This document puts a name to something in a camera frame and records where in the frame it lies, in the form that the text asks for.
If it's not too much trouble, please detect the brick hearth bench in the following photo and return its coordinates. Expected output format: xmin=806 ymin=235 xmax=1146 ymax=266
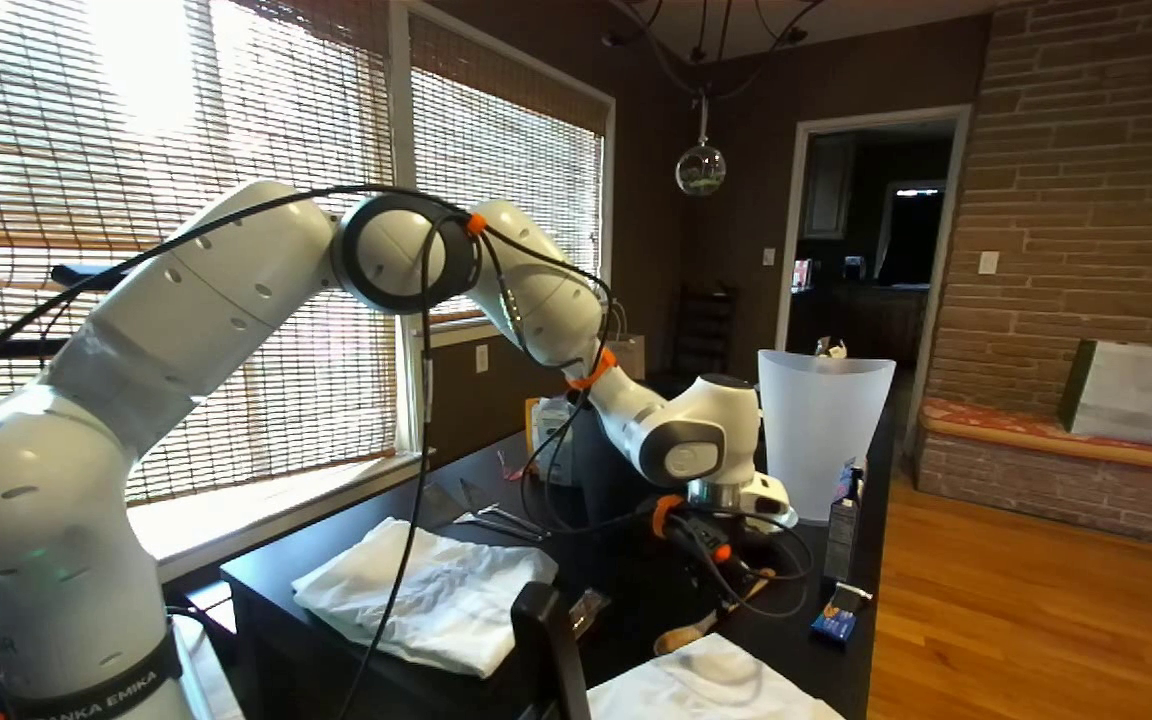
xmin=916 ymin=395 xmax=1152 ymax=556

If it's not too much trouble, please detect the large white cloth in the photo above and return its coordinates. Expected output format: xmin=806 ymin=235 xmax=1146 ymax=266
xmin=287 ymin=513 xmax=565 ymax=679

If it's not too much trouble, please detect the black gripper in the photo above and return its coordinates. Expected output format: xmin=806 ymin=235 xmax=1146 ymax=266
xmin=672 ymin=501 xmax=797 ymax=615

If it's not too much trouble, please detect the translucent white bin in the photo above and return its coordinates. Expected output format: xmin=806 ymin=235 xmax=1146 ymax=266
xmin=750 ymin=347 xmax=900 ymax=529

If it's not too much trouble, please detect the white paper bag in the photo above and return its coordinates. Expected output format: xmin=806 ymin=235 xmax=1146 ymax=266
xmin=1064 ymin=335 xmax=1152 ymax=457

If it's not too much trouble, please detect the blue cardboard box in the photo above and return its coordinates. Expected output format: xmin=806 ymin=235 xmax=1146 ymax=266
xmin=806 ymin=579 xmax=878 ymax=650

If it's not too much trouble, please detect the woven window blind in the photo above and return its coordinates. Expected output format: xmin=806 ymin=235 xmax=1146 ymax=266
xmin=0 ymin=0 xmax=409 ymax=517
xmin=409 ymin=65 xmax=606 ymax=328

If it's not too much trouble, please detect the hanging glass globe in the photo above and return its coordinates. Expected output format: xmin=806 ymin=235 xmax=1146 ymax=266
xmin=672 ymin=92 xmax=733 ymax=202

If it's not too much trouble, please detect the brown wooden spoon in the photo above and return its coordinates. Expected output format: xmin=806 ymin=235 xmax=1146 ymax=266
xmin=651 ymin=620 xmax=706 ymax=661

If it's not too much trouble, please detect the dark patterned small packet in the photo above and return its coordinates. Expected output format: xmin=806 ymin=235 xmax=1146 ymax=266
xmin=568 ymin=587 xmax=615 ymax=635

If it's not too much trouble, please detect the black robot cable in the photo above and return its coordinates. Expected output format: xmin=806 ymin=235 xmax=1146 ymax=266
xmin=0 ymin=181 xmax=792 ymax=720

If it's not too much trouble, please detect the silver metal fork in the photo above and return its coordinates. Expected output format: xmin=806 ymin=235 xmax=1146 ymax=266
xmin=463 ymin=501 xmax=557 ymax=542

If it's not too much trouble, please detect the black plastic bin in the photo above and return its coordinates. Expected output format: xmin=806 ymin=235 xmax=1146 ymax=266
xmin=559 ymin=395 xmax=686 ymax=648

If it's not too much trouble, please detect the small white cloth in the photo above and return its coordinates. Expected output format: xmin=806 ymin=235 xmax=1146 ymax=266
xmin=585 ymin=630 xmax=847 ymax=720

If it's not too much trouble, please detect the clear spray bottle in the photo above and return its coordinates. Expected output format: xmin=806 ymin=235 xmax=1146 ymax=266
xmin=819 ymin=457 xmax=871 ymax=583

